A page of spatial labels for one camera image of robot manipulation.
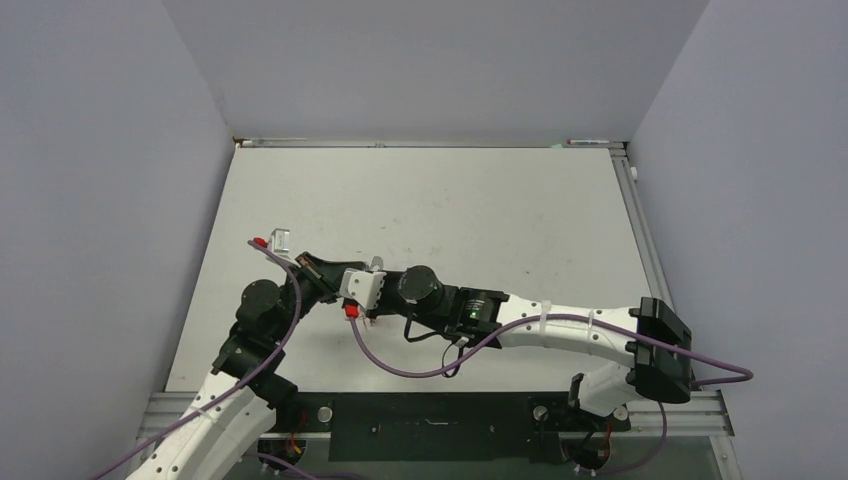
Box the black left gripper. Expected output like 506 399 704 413
270 251 365 342

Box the steel oval key holder plate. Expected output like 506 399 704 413
369 256 384 272

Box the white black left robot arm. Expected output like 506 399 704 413
129 252 366 479

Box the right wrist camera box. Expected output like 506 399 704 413
339 269 387 311

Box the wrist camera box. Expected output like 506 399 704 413
339 269 387 311
253 228 294 264

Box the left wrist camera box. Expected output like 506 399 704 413
253 228 294 264

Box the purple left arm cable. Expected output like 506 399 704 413
86 239 366 480

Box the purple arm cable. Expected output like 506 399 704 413
86 239 366 480
347 314 755 477

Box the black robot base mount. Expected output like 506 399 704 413
258 392 631 464

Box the aluminium table edge rail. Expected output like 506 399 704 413
610 143 734 437

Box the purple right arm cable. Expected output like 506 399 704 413
347 314 755 477

